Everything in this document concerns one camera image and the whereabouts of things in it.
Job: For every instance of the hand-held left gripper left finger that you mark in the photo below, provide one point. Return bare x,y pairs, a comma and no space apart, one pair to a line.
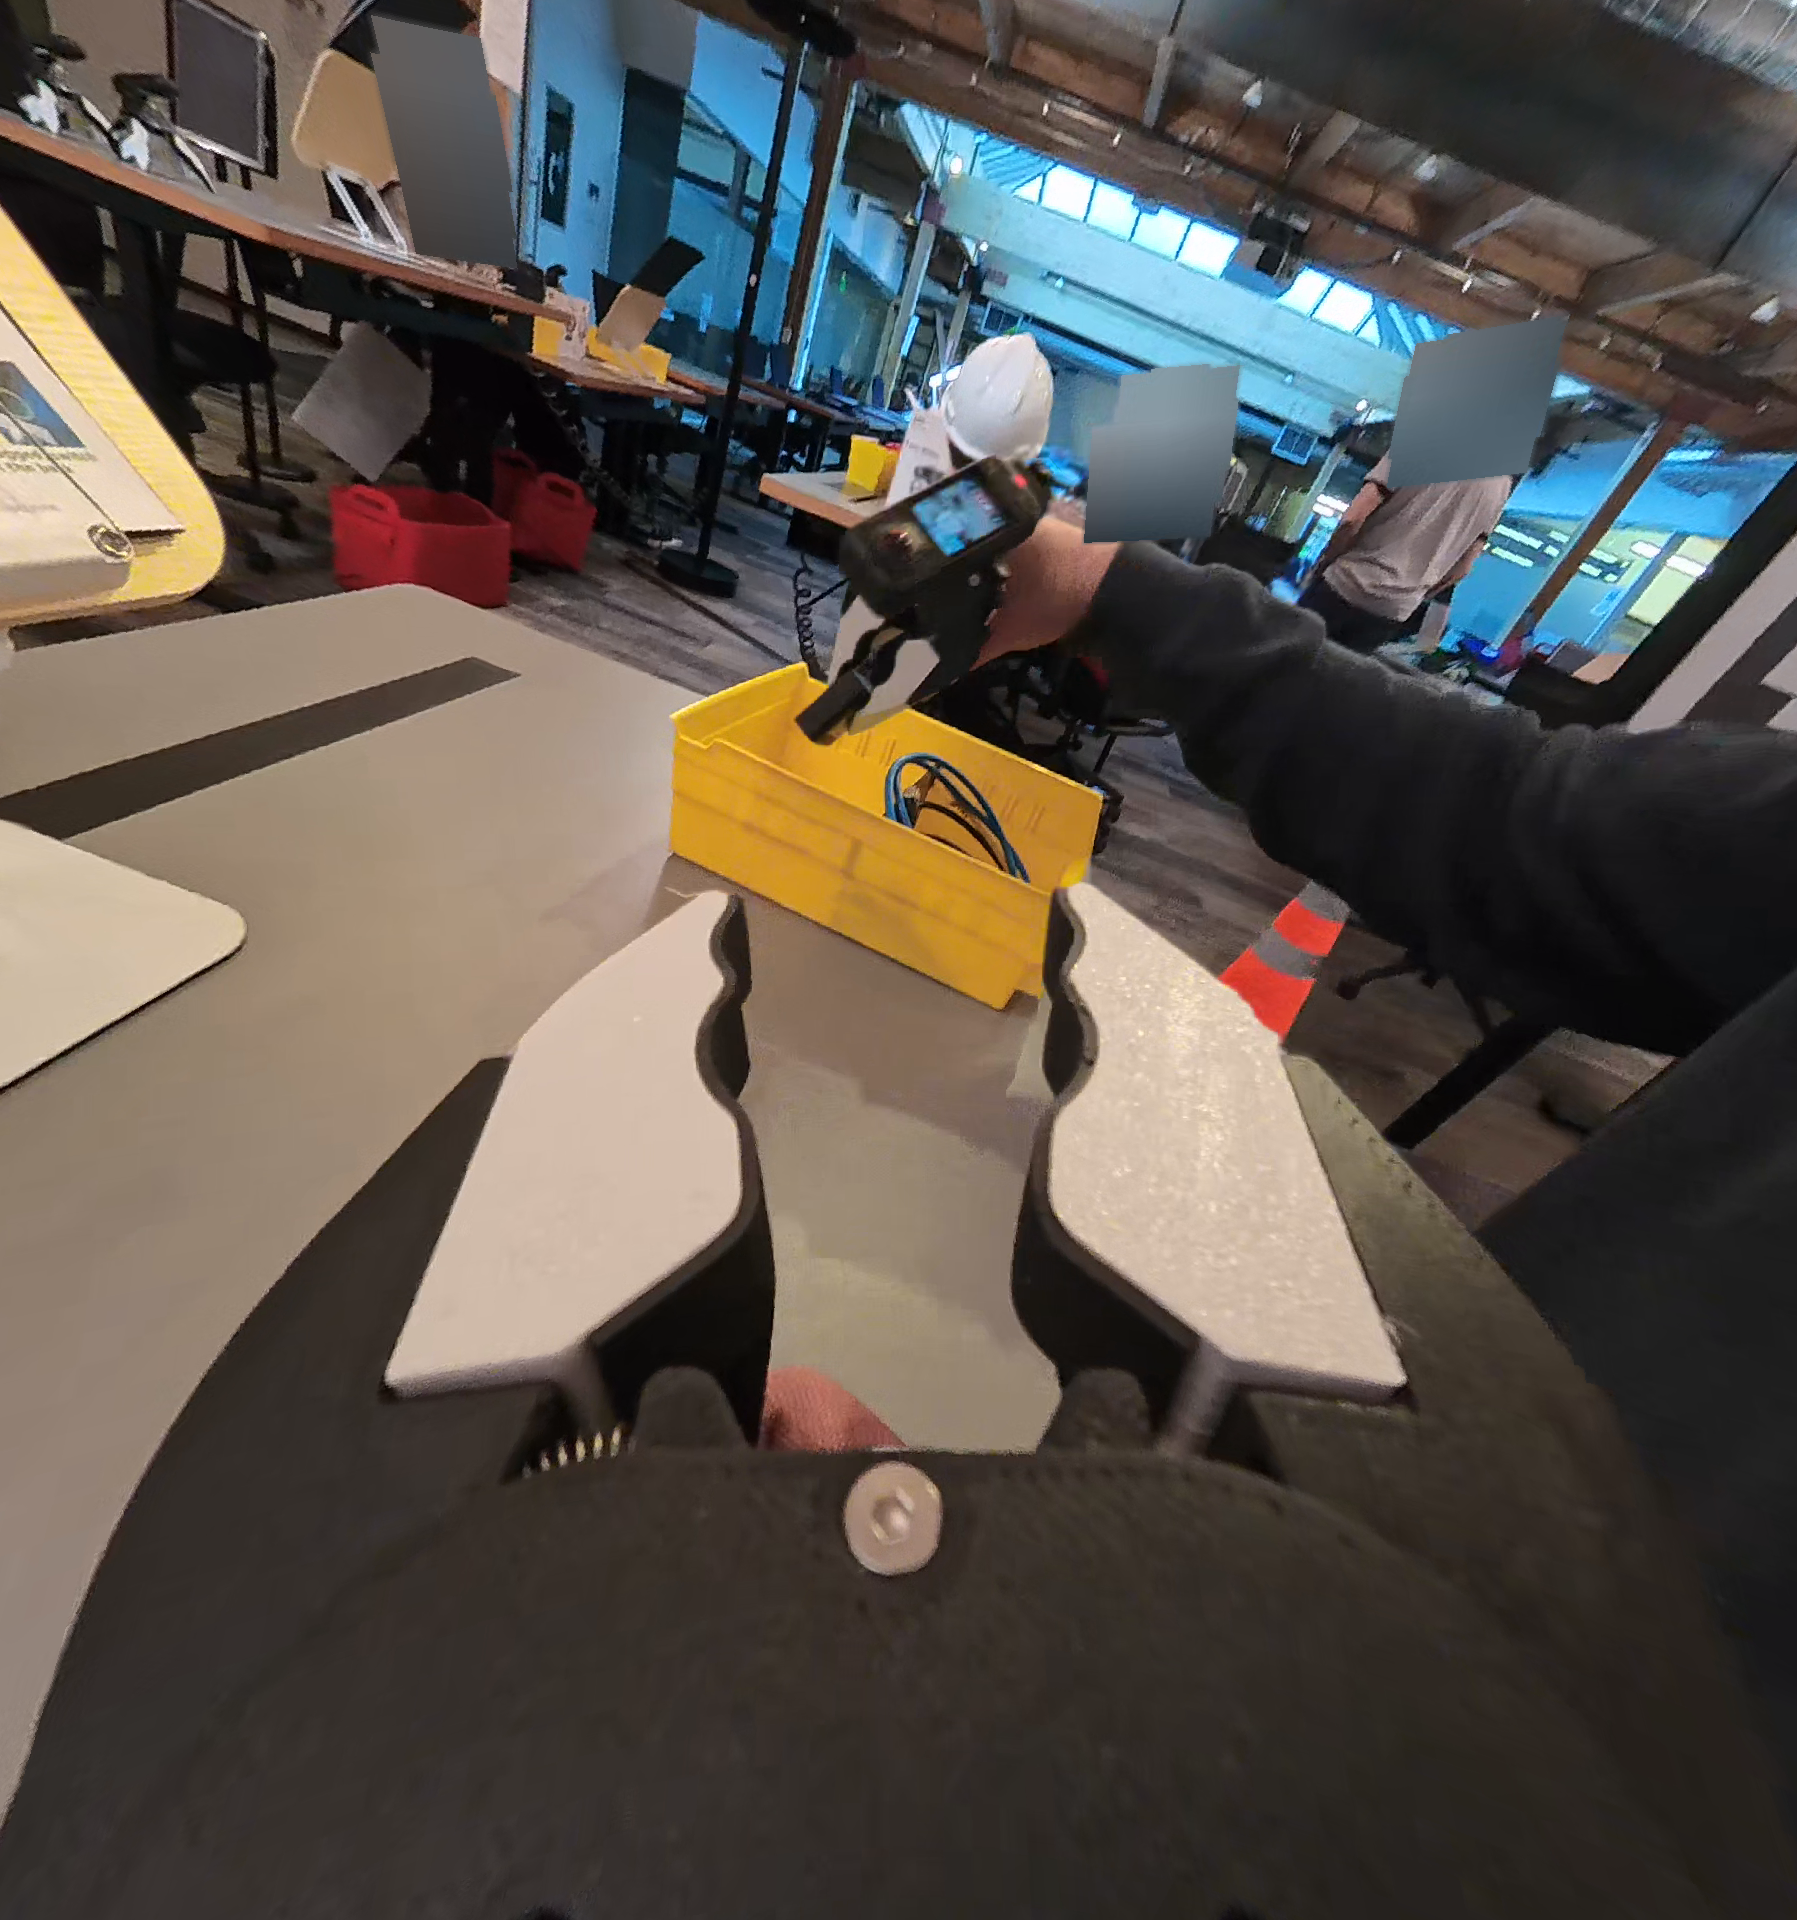
582,1171

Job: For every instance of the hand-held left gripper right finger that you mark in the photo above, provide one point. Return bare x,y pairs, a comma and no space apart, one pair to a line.
1214,1186

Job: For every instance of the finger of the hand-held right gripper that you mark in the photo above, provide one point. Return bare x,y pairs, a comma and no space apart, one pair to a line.
841,705
912,682

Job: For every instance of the yellow plastic bin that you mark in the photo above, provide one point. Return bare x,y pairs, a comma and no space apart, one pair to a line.
837,886

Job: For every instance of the person's right forearm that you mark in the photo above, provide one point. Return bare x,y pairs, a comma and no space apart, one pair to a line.
1438,781

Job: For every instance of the person's right hand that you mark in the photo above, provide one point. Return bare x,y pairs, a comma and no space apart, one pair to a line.
1055,594

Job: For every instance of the person's left hand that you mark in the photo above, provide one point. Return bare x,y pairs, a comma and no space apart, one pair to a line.
823,1419

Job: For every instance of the white hard hat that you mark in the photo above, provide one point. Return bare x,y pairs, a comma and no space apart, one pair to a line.
1000,397

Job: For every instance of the orange traffic cone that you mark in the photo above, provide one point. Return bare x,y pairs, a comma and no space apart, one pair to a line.
1289,961

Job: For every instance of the black floor stand pole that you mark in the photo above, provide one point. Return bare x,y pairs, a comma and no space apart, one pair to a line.
756,300

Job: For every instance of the red fabric bin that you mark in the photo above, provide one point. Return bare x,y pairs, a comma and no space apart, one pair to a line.
419,548
554,518

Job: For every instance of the white document stand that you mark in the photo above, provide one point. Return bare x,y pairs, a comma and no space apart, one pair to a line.
88,961

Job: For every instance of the long wooden table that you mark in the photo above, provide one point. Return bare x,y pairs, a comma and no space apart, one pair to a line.
238,225

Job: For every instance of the black printed sign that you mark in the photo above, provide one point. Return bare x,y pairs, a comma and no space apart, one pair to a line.
1769,630

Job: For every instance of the dark monitor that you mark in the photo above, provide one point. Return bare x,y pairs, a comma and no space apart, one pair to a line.
217,84

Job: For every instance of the light wooden board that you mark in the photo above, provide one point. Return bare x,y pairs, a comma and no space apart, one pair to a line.
88,323

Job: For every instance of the printed instruction sheet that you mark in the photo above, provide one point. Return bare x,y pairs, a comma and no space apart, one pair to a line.
27,450

